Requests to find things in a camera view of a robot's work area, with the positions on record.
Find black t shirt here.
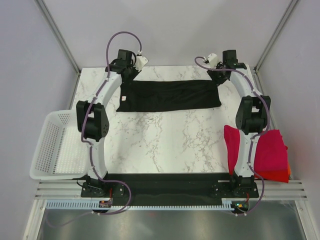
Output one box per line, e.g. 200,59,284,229
116,79,222,113

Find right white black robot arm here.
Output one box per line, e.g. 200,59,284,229
204,50,271,178

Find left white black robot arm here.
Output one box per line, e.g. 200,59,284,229
76,49,148,197

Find magenta folded t shirt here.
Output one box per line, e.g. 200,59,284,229
224,125,288,174

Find white plastic basket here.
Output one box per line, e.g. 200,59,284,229
29,110,89,181

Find orange folded t shirt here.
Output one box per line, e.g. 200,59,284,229
287,162,291,176

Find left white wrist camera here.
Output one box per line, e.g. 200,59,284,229
133,50,149,72

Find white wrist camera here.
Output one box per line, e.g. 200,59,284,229
203,53,220,69
133,50,149,72

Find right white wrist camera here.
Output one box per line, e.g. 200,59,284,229
203,53,220,69

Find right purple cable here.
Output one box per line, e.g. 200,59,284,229
194,56,271,216

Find purple cable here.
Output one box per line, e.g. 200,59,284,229
194,56,271,216
46,31,143,227

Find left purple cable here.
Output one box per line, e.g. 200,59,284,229
46,31,143,227

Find right aluminium frame post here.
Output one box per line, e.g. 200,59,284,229
254,0,300,73

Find aluminium frame post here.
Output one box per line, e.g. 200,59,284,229
254,0,300,73
34,0,82,76

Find left aluminium frame post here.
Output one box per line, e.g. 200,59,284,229
34,0,82,76

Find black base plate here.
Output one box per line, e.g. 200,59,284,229
81,173,259,205

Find white slotted cable duct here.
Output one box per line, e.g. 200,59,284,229
45,198,249,211

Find aluminium rail profile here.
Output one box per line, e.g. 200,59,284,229
35,180,308,201

